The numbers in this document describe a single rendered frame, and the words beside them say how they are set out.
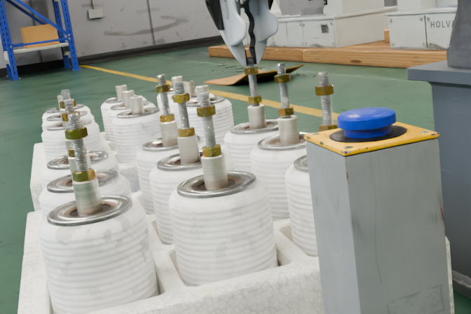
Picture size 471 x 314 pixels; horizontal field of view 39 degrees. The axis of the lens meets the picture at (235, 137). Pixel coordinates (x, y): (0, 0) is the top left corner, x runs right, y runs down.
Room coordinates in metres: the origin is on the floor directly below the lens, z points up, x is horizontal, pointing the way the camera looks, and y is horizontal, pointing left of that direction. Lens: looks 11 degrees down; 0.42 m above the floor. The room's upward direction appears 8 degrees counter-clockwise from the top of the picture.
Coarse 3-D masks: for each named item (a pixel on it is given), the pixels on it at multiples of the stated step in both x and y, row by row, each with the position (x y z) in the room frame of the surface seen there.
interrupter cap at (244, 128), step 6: (270, 120) 0.89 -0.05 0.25; (276, 120) 0.88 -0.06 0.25; (234, 126) 0.87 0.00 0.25; (240, 126) 0.87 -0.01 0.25; (246, 126) 0.87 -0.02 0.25; (270, 126) 0.86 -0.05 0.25; (276, 126) 0.84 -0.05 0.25; (234, 132) 0.84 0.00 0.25; (240, 132) 0.83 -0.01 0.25; (246, 132) 0.82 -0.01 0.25; (252, 132) 0.82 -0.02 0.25; (258, 132) 0.82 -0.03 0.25; (264, 132) 0.82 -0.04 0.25
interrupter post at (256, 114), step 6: (252, 108) 0.85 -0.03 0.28; (258, 108) 0.85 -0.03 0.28; (252, 114) 0.85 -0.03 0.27; (258, 114) 0.85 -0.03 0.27; (264, 114) 0.85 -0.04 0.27; (252, 120) 0.85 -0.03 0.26; (258, 120) 0.85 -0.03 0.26; (264, 120) 0.85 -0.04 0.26; (252, 126) 0.85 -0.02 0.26; (258, 126) 0.85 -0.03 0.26; (264, 126) 0.85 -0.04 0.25
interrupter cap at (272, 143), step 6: (300, 132) 0.77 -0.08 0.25; (306, 132) 0.77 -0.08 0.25; (312, 132) 0.76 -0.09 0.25; (264, 138) 0.77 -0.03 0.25; (270, 138) 0.77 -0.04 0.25; (276, 138) 0.76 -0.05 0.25; (300, 138) 0.76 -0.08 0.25; (258, 144) 0.74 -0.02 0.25; (264, 144) 0.74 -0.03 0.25; (270, 144) 0.73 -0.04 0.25; (276, 144) 0.74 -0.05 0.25; (294, 144) 0.72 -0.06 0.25; (300, 144) 0.71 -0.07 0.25; (270, 150) 0.72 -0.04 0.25; (276, 150) 0.71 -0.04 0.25; (282, 150) 0.71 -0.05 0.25; (288, 150) 0.71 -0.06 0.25
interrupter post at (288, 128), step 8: (280, 120) 0.74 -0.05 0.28; (288, 120) 0.73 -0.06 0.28; (296, 120) 0.74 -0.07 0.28; (280, 128) 0.74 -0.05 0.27; (288, 128) 0.73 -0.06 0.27; (296, 128) 0.74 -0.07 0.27; (280, 136) 0.74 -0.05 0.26; (288, 136) 0.73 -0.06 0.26; (296, 136) 0.74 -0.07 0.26; (288, 144) 0.73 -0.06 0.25
